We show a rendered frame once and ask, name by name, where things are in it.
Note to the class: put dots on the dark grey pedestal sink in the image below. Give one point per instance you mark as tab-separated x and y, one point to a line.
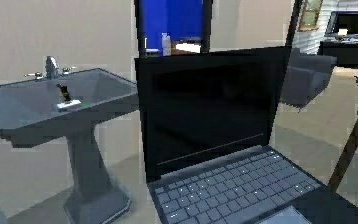
30	106

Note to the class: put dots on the dark brown slanted pole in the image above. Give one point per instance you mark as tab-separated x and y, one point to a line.
352	143

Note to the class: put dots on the black television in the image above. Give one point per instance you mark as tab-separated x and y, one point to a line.
352	23

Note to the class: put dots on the grey armchair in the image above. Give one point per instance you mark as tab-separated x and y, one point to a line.
302	80

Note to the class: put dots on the black television stand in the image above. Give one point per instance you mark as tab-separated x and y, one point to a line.
345	51

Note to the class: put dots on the white bottle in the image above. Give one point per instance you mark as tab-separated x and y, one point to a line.
166	45

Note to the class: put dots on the black and white small object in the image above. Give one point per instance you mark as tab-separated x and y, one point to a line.
67	104

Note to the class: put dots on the framed wall picture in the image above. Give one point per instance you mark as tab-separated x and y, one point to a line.
310	15

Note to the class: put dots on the black laptop with grey keyboard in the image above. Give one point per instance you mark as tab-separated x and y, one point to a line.
207	110

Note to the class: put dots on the white topped brown furniture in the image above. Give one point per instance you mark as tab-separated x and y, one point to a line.
187	47

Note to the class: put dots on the silver faucet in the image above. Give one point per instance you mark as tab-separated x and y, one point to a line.
52	68

